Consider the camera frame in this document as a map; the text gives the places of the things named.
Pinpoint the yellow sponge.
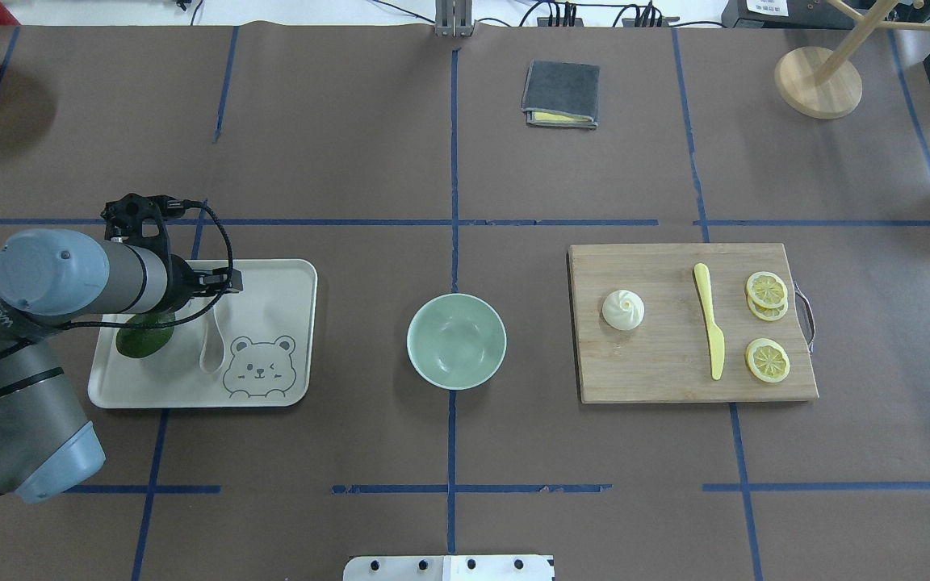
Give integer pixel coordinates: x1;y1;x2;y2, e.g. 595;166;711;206
526;111;598;129

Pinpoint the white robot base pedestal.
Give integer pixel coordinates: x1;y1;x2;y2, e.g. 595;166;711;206
342;553;556;580

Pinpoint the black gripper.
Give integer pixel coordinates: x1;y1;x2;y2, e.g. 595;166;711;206
101;194;244;314

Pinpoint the lemon slice lower bottom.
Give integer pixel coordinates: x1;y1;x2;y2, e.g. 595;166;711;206
747;298;789;321

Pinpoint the wooden stand with round base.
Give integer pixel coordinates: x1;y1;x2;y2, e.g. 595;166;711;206
773;1;930;120

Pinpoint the white plastic spoon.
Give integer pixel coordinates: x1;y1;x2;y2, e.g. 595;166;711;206
199;301;226;374

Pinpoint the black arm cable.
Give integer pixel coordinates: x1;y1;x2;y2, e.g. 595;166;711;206
0;200;236;388

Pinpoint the grey folded cloth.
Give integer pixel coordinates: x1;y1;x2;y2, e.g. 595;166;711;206
521;60;601;130

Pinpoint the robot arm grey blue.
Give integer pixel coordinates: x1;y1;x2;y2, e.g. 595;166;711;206
0;194;242;504

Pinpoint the yellow plastic knife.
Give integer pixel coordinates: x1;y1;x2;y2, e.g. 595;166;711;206
693;262;726;380

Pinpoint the lemon slice upper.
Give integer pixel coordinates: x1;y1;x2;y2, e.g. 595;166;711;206
745;337;791;383

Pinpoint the bamboo cutting board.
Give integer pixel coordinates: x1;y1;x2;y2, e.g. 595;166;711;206
568;243;819;403

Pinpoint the white bear tray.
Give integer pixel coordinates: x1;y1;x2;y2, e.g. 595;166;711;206
87;260;318;408

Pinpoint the aluminium frame post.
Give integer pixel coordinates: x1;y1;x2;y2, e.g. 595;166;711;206
434;0;475;38

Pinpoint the green ceramic bowl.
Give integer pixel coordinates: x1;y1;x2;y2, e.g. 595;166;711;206
406;293;507;391

